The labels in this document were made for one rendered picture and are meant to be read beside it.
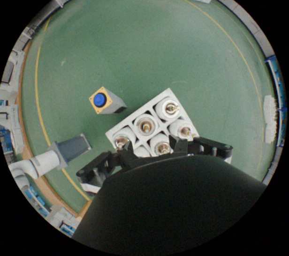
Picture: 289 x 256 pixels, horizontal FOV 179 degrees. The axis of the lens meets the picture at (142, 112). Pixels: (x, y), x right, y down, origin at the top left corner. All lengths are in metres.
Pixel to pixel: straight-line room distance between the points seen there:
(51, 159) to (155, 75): 0.81
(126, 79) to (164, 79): 0.26
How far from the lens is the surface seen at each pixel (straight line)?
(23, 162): 0.52
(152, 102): 0.43
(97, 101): 0.32
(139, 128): 0.36
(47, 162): 0.54
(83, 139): 0.75
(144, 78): 0.65
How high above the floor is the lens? 0.61
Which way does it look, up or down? 90 degrees down
